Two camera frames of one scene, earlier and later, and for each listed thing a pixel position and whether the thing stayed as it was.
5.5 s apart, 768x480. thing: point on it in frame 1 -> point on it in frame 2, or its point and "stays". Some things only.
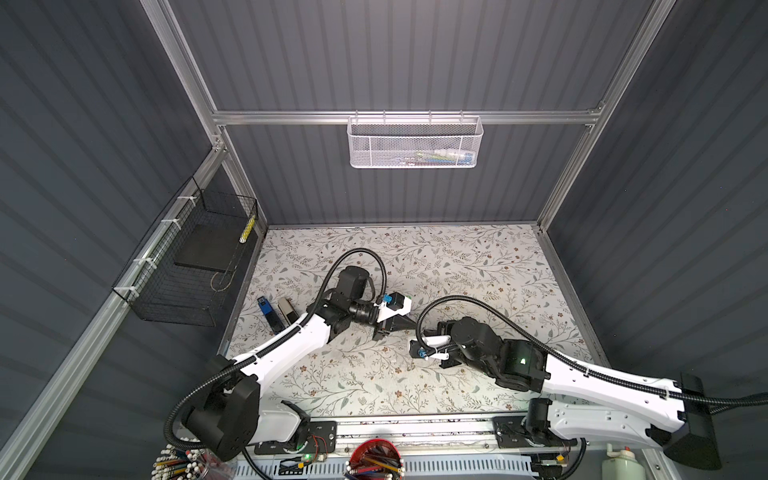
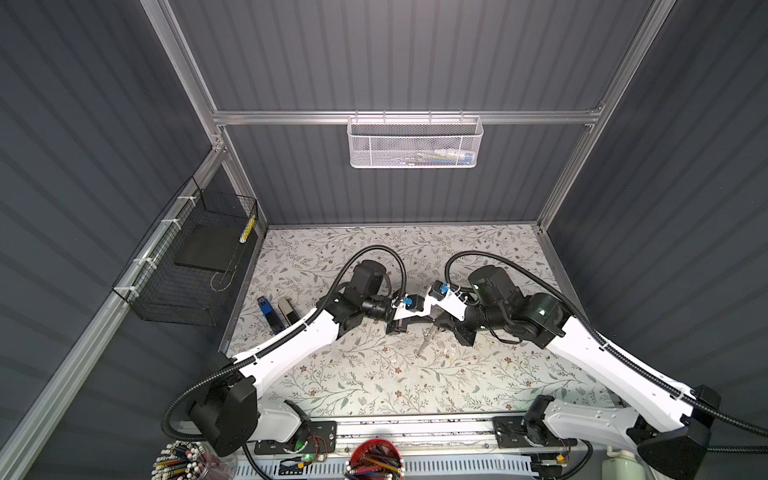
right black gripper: [446, 361] -> [452, 323]
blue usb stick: [272, 320] stays
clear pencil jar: [173, 463] stays
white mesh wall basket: [415, 142] stays
